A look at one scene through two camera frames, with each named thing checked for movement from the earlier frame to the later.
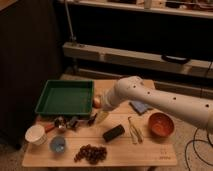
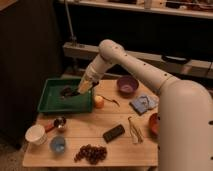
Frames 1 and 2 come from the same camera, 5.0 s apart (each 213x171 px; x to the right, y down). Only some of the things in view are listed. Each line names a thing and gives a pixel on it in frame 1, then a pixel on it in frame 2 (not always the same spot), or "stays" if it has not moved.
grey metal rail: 195,67 stays
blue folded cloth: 139,107 stays
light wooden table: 126,136 stays
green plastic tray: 64,97 stays
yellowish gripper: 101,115 -> 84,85
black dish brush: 74,122 -> 69,91
